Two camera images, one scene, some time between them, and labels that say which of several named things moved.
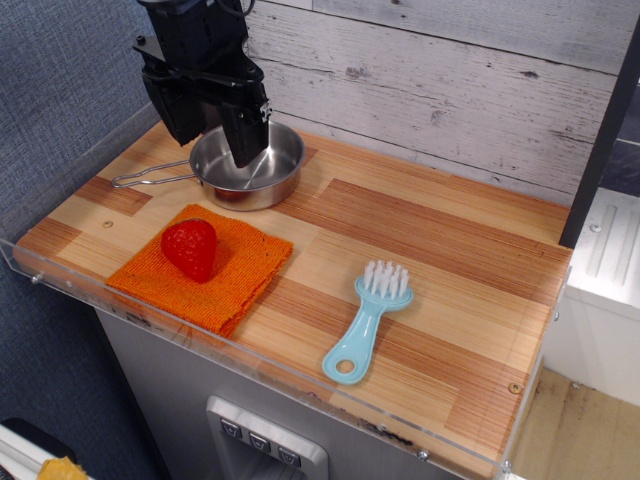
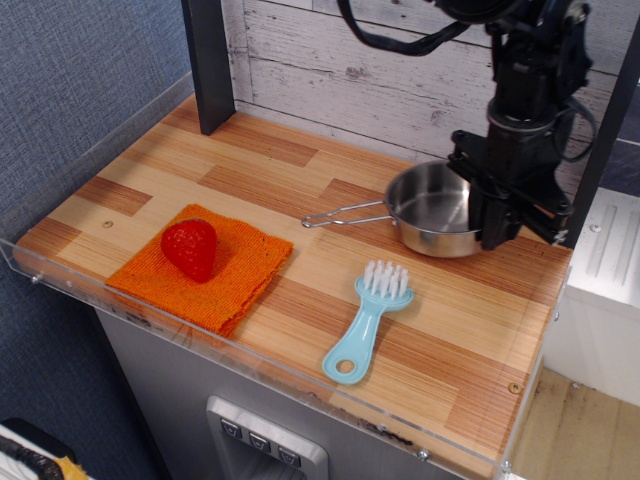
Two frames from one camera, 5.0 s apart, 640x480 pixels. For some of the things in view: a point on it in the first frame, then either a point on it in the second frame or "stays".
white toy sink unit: [595, 341] stays
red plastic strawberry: [191, 247] stays
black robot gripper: [199, 72] -> [513, 179]
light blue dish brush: [383, 286] stays
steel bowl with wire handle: [267, 181] -> [429, 203]
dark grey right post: [608, 138] stays
